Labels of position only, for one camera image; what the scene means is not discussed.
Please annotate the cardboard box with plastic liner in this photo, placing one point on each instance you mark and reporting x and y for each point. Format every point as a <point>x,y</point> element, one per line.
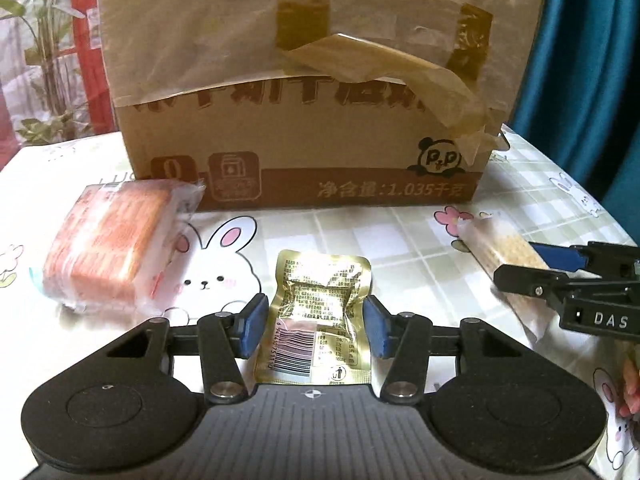
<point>292,103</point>

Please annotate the teal curtain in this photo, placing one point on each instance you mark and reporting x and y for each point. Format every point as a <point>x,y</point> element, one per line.
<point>579,103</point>

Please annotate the person right hand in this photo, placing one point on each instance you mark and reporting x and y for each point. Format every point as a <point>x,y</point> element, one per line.
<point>631,395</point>

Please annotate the red printed backdrop cloth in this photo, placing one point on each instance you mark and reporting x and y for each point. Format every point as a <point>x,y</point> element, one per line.
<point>53,83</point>

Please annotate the orange cracker pack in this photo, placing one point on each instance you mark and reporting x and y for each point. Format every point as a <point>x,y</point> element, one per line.
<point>111,251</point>

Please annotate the beige wafer cracker pack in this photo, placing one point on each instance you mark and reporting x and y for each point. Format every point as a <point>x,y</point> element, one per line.
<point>493,241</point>

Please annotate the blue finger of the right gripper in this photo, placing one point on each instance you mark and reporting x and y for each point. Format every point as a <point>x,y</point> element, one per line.
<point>530,282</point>
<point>563,258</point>

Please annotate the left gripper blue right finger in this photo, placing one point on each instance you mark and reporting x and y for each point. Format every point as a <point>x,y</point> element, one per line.
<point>405,340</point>

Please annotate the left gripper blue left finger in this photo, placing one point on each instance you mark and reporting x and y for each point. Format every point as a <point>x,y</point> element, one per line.
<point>224,337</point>

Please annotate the checked bunny tablecloth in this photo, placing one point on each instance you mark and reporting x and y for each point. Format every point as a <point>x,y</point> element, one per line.
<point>417,263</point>

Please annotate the gold foil snack pouch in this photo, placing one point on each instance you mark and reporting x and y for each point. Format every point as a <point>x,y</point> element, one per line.
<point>315,332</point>

